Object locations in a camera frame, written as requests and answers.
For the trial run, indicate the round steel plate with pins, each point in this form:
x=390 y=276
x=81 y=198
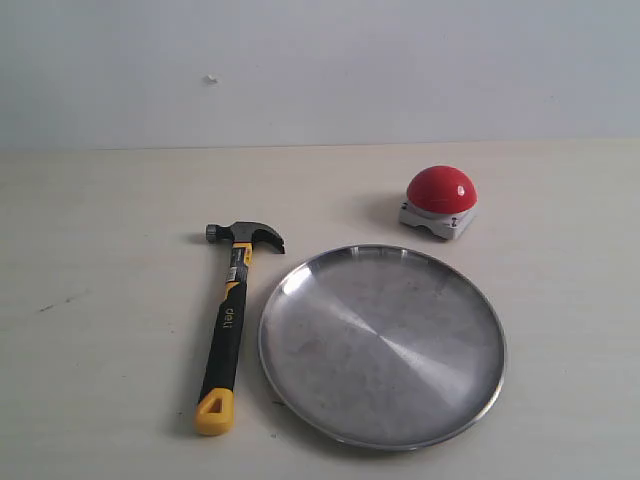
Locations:
x=382 y=347

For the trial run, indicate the black yellow claw hammer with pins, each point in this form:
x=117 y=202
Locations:
x=214 y=414

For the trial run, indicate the red dome push button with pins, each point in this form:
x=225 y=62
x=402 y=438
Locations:
x=442 y=199

